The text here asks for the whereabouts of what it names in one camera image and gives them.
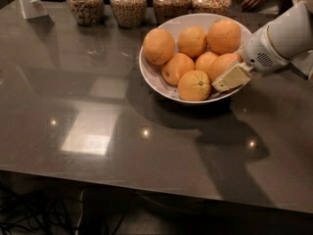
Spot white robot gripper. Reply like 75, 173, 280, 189
212, 24, 289, 92

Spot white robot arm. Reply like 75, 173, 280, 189
212, 1, 313, 92

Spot small orange centre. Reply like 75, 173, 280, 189
195, 51, 218, 71

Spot orange front with stem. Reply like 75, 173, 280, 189
178, 70, 211, 102

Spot glass jar far left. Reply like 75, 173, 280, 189
66, 0, 105, 26

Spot white stand top left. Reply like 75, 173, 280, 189
19, 0, 48, 20

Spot black cables under table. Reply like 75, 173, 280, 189
0, 183, 131, 235

